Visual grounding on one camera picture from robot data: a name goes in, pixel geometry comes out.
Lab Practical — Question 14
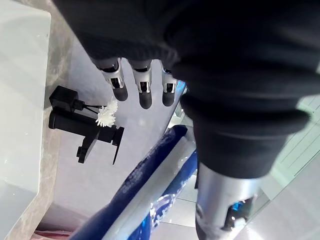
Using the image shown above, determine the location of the pink red packet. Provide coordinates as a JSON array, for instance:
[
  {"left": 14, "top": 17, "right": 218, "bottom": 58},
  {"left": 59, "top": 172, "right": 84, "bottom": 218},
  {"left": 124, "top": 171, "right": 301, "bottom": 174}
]
[{"left": 33, "top": 229, "right": 84, "bottom": 240}]

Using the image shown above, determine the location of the black faucet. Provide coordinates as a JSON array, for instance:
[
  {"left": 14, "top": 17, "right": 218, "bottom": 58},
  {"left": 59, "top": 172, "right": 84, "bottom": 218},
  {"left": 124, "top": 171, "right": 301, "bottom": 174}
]
[{"left": 48, "top": 110, "right": 125, "bottom": 166}]

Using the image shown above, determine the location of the black diffuser with white flower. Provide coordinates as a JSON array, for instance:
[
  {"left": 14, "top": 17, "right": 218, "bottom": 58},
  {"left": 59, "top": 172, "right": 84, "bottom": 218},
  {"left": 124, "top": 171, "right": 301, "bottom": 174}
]
[{"left": 48, "top": 85, "right": 119, "bottom": 129}]

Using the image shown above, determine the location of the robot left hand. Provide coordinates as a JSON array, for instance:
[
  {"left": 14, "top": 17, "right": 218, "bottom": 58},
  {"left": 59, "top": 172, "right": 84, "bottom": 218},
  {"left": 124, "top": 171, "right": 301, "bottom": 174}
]
[{"left": 51, "top": 0, "right": 320, "bottom": 240}]

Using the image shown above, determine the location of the white sink basin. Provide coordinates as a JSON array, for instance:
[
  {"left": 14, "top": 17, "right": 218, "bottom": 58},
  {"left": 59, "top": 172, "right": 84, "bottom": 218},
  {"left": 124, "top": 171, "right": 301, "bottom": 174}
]
[{"left": 0, "top": 0, "right": 52, "bottom": 205}]

